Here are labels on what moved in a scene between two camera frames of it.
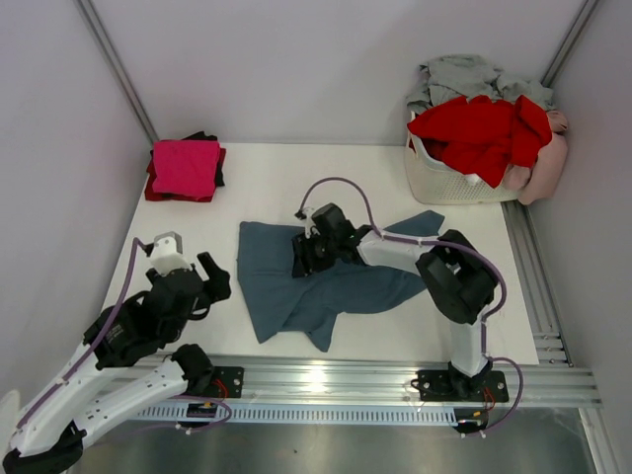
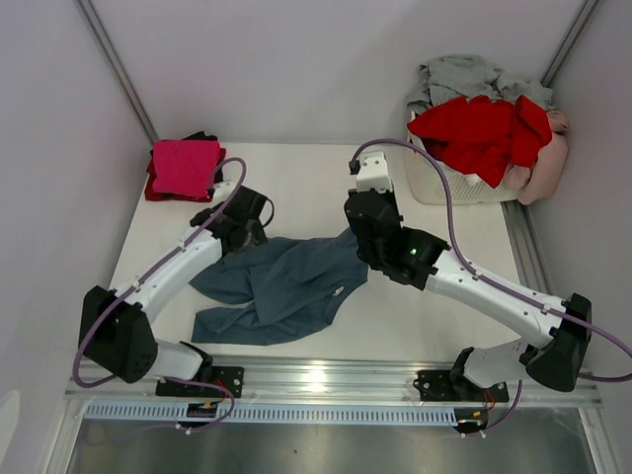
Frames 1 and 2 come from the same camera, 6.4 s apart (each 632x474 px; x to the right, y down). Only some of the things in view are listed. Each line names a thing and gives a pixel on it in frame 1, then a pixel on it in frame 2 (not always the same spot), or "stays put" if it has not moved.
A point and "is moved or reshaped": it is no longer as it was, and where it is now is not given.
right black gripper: (301, 248) → (390, 197)
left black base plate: (227, 382) stays put
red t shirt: (482, 137) stays put
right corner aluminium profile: (569, 42) stays put
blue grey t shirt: (310, 301) is moved or reshaped
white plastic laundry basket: (431, 183) stays put
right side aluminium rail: (549, 333) stays put
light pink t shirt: (539, 183) stays put
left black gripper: (217, 286) → (257, 236)
